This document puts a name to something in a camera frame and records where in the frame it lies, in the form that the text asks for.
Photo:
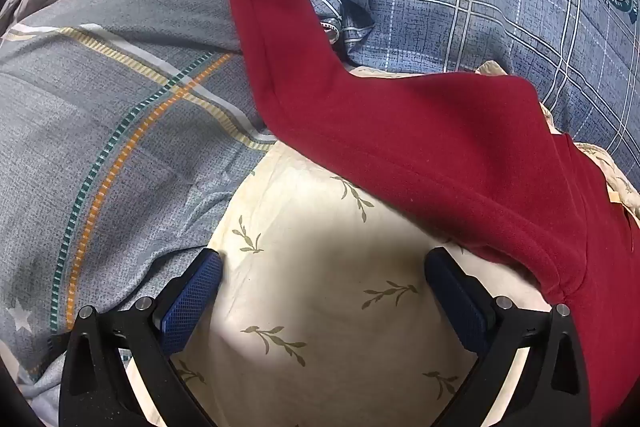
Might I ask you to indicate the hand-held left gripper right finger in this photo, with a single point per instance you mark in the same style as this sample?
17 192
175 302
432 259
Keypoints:
457 302

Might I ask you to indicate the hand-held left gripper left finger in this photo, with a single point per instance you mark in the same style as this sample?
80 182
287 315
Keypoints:
189 302

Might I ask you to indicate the grey plaid quilt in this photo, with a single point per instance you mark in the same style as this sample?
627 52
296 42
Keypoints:
115 147

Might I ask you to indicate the dark red fleece garment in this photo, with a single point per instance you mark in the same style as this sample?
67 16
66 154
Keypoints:
430 147

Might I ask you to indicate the cream leaf-print pillow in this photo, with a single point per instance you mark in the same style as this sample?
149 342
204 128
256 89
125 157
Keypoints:
320 287

